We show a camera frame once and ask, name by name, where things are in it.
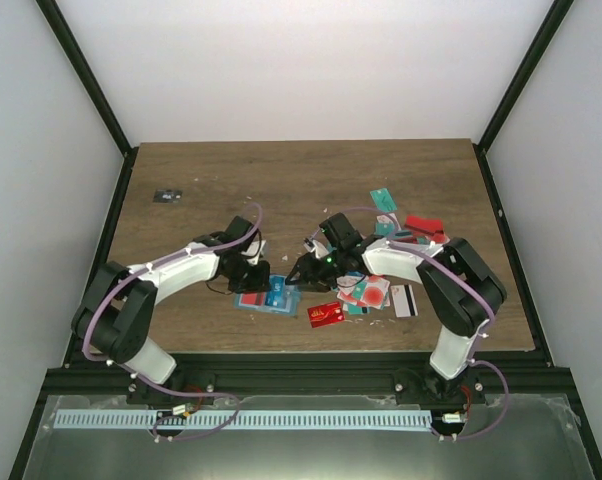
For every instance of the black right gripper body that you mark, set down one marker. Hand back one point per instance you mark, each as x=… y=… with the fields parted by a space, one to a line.
x=323 y=276

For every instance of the black frame post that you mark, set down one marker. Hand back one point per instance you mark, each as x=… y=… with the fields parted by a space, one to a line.
x=541 y=41
x=73 y=52

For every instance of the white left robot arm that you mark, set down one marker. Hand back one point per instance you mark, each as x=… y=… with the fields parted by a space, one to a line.
x=115 y=314

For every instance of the teal card far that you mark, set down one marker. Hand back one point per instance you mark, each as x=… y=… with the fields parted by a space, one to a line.
x=383 y=200

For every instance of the red card black stripe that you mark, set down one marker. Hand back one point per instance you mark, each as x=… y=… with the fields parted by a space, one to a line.
x=253 y=299

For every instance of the red VIP card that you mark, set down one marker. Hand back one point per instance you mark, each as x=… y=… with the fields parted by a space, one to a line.
x=325 y=314

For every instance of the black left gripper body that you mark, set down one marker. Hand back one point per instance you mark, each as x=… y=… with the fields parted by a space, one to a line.
x=244 y=279

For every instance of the black right frame post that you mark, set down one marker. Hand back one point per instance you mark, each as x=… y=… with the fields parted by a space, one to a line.
x=541 y=41

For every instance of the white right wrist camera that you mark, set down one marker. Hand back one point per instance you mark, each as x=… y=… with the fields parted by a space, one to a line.
x=315 y=248

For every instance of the black VIP card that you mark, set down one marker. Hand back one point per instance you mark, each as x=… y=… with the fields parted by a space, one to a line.
x=167 y=196

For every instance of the black left frame post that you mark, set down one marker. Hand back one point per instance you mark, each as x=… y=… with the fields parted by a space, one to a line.
x=73 y=52

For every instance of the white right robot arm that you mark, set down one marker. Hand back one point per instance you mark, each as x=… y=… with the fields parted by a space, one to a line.
x=463 y=291

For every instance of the blue card holder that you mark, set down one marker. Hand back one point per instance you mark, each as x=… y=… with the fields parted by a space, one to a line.
x=293 y=299

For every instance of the red card far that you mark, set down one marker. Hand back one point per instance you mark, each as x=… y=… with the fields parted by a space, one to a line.
x=424 y=226

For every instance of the white card black stripe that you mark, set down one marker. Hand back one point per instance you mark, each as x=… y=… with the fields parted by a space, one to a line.
x=403 y=300

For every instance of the white card red circle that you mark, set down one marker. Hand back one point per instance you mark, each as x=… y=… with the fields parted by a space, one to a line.
x=372 y=291

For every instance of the light blue slotted cable duct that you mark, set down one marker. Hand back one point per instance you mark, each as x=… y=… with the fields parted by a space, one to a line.
x=383 y=420

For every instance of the blue card front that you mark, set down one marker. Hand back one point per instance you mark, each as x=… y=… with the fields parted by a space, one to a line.
x=276 y=296

